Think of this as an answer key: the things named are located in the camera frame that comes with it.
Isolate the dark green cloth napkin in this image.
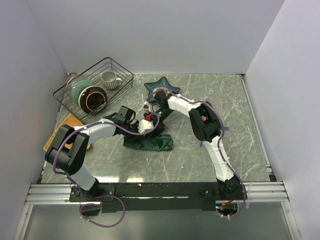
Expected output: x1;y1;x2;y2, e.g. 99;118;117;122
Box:
123;134;174;152

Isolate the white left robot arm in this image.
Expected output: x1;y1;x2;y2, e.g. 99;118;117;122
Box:
44;106;160;201

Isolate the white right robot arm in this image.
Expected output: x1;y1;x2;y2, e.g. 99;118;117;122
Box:
154;90;240;200

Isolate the blue star-shaped ceramic dish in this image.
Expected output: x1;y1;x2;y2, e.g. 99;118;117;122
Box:
144;76;181;103

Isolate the dark brown ceramic bowl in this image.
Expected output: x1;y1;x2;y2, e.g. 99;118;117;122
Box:
78;85;108;114

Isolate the striped grey ceramic mug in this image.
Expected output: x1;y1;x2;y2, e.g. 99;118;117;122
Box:
100;71;123;90

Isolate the orange woven fan-shaped mat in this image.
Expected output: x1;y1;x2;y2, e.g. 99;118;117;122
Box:
43;113;83;151

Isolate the green ceramic bowl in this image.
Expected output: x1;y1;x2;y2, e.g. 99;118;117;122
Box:
71;79;94;103

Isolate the clear glass jar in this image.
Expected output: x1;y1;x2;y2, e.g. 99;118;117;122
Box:
64;73;82;98

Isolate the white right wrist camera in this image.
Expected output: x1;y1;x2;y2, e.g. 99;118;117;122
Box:
143;101;153;114

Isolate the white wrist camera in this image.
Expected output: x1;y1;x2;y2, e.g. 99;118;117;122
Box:
137;115;154;134
143;101;153;114

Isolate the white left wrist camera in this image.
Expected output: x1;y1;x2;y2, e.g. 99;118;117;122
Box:
137;115;154;134

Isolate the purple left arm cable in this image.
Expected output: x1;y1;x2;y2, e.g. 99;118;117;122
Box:
52;113;161;228

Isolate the black wire dish rack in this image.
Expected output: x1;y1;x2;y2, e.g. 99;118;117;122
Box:
53;57;134;124

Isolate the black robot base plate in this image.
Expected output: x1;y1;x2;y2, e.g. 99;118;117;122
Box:
68;181;250;214

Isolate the aluminium frame rail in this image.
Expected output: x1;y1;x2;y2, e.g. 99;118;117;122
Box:
244;181;289;202

